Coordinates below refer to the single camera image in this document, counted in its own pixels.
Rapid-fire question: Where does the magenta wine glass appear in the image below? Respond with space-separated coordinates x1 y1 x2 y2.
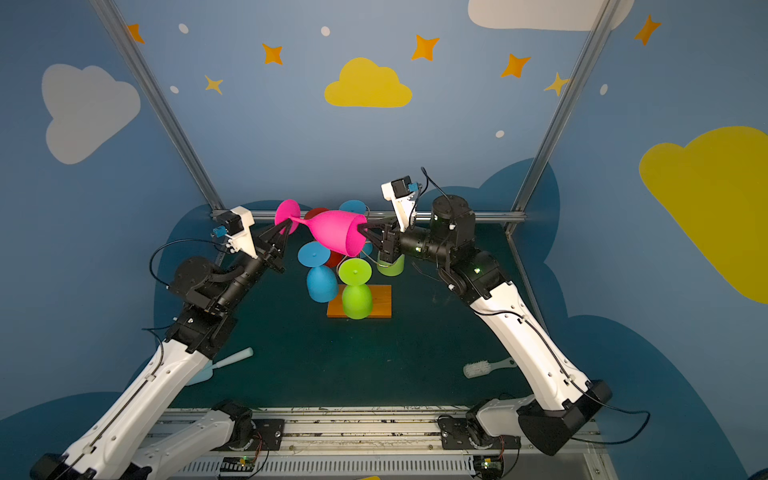
275 200 367 257

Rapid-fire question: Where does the green wine glass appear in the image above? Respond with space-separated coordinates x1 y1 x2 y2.
339 258 374 320
376 251 405 277

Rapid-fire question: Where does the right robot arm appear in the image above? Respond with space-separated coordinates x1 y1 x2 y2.
360 192 612 456

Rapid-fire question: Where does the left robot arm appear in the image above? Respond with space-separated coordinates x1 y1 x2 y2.
30 207 295 479

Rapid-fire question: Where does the back blue wine glass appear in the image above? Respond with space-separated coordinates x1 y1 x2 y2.
339 199 373 258

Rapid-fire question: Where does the blue wine glass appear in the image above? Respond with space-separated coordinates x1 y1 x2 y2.
298 241 338 303
339 199 373 258

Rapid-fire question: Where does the red wine glass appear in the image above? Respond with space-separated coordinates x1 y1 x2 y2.
303 207 346 269

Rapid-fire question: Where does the front blue wine glass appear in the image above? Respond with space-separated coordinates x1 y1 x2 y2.
298 241 338 303

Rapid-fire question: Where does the wooden rack base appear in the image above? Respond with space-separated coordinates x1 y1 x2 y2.
326 285 393 320

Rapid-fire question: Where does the light blue plastic scoop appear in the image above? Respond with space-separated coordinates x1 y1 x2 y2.
186 347 254 386

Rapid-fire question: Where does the white scrub brush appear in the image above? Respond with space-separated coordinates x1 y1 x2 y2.
462 358 517 379

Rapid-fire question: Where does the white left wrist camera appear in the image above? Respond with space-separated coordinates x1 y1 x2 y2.
213 206 257 258

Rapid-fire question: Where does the horizontal aluminium back rail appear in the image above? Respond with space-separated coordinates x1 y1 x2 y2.
209 207 528 226

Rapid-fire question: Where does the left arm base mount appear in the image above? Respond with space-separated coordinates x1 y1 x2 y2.
210 400 285 451

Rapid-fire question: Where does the front aluminium rail bed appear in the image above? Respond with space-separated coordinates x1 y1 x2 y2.
174 406 618 479

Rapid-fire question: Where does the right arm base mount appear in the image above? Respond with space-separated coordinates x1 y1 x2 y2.
436 403 522 450

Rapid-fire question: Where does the right aluminium frame post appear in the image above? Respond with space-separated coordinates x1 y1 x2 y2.
511 0 623 212

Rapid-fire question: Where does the aluminium frame post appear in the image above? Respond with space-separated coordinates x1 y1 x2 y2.
511 0 623 212
90 0 225 210

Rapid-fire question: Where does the left aluminium frame post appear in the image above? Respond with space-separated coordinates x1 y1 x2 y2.
90 0 225 210

